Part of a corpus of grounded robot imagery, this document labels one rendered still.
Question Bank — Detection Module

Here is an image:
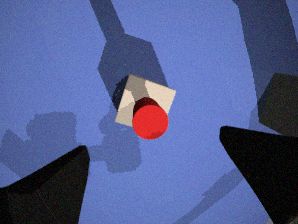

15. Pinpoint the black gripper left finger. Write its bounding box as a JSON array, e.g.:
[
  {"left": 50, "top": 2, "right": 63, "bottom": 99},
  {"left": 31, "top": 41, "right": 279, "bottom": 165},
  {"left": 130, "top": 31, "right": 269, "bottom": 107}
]
[{"left": 0, "top": 145, "right": 90, "bottom": 224}]

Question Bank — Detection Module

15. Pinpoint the brown square block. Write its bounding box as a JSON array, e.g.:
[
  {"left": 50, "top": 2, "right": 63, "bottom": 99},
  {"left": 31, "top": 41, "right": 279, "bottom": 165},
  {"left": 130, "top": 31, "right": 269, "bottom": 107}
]
[{"left": 114, "top": 73, "right": 177, "bottom": 127}]

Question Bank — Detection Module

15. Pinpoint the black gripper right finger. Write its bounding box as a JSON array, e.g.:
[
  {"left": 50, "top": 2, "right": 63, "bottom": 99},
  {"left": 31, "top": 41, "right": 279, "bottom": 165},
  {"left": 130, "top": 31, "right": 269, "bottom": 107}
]
[{"left": 220, "top": 125, "right": 298, "bottom": 224}]

